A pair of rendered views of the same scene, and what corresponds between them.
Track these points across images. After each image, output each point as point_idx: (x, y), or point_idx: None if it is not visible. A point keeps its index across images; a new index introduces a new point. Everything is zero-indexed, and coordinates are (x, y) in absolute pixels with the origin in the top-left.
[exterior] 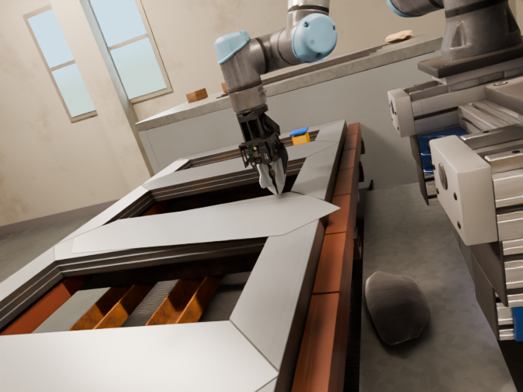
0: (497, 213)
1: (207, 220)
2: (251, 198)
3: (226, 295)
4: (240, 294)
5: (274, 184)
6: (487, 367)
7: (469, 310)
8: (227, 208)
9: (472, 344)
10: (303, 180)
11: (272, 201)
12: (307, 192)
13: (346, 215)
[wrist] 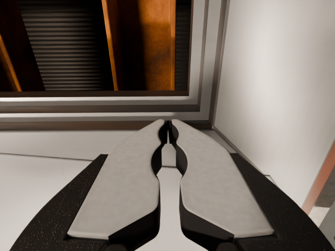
0: None
1: (6, 217)
2: (72, 131)
3: (29, 24)
4: (51, 23)
5: (162, 142)
6: (312, 220)
7: (334, 183)
8: (16, 171)
9: (314, 208)
10: (266, 43)
11: (166, 181)
12: (266, 159)
13: (314, 198)
